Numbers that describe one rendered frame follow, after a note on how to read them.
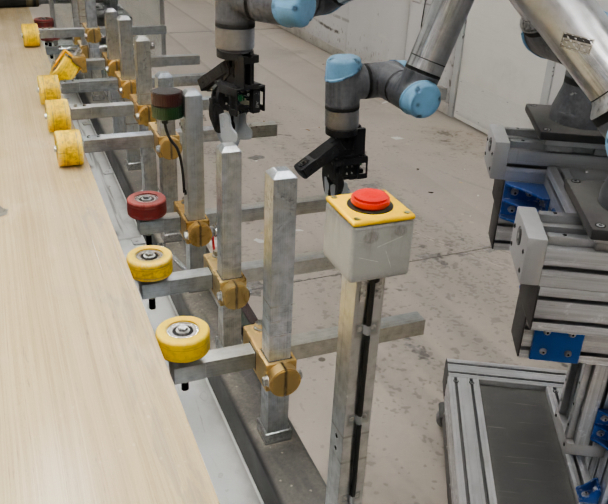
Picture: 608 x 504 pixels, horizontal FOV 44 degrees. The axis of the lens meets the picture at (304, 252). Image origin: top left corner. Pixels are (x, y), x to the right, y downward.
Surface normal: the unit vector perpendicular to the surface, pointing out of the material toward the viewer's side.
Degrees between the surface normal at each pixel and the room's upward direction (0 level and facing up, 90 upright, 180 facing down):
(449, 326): 0
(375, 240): 90
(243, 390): 0
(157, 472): 0
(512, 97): 90
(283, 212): 90
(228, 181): 90
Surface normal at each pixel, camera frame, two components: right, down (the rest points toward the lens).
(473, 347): 0.04, -0.89
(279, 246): 0.37, 0.44
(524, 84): -0.92, 0.14
